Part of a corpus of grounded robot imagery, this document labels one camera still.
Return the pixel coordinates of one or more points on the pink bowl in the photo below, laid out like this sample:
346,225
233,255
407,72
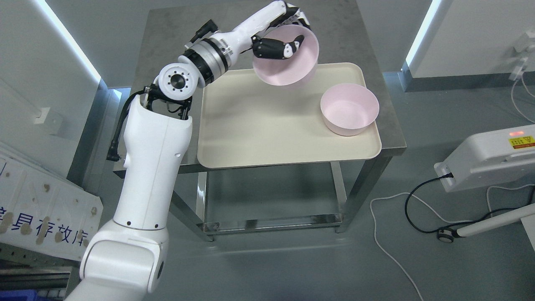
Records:
293,72
348,109

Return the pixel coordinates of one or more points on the cream plastic tray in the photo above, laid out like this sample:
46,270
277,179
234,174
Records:
246,122

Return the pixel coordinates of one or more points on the white signboard with blue text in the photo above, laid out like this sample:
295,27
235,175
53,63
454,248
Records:
42,212

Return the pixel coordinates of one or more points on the white stand leg with caster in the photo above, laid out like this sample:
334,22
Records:
524,215

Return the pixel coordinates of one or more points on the white wall socket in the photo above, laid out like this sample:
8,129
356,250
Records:
49,121

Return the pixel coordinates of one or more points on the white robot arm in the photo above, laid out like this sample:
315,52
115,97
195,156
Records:
125,258

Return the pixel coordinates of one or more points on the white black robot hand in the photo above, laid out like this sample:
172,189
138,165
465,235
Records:
251,34

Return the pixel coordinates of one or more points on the white wall plug adapter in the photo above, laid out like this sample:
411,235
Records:
524,48

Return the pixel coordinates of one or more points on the white machine with warning label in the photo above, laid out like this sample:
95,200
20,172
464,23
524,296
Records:
489,158

